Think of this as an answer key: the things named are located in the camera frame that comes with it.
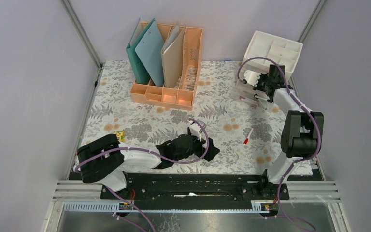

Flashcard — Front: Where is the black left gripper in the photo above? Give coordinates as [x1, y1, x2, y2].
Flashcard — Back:
[174, 130, 220, 162]

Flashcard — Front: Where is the white plastic drawer unit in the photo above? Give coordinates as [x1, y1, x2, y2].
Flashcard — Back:
[230, 31, 303, 112]

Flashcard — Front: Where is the tan kraft folder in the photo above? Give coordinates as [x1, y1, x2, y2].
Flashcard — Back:
[161, 24, 186, 88]

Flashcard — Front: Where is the green folder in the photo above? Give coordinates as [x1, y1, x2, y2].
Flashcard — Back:
[126, 18, 155, 85]

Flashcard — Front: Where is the light blue folder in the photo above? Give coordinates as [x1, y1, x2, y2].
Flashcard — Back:
[135, 19, 164, 87]

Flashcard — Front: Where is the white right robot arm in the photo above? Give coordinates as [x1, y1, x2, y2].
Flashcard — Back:
[254, 64, 324, 199]

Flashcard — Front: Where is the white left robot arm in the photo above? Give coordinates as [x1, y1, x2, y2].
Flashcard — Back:
[74, 124, 220, 199]

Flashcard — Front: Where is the red cap marker upper right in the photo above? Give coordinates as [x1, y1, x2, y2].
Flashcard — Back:
[243, 128, 254, 146]

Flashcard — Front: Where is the floral table cloth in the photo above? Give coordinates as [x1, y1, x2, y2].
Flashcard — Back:
[82, 61, 285, 174]

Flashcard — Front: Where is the orange plastic file organizer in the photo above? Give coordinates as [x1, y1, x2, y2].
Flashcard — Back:
[130, 22, 203, 110]

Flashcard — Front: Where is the yellow owl eraser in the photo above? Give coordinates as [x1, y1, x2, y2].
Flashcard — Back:
[114, 131, 125, 142]

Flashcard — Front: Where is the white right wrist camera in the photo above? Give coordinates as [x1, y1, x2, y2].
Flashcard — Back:
[243, 70, 261, 87]

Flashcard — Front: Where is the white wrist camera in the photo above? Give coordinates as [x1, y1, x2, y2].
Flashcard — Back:
[243, 70, 261, 87]
[189, 121, 207, 141]

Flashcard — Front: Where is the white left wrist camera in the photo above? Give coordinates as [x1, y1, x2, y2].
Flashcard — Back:
[189, 121, 207, 141]

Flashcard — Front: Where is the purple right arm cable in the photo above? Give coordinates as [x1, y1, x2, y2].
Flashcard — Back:
[236, 57, 322, 232]

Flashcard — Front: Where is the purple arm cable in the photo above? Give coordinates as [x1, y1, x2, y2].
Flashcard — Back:
[74, 118, 210, 232]
[236, 57, 322, 232]

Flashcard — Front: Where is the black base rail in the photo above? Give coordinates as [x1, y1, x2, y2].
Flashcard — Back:
[117, 173, 294, 210]

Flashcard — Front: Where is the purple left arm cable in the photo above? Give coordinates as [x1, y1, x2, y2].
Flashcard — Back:
[74, 118, 210, 232]

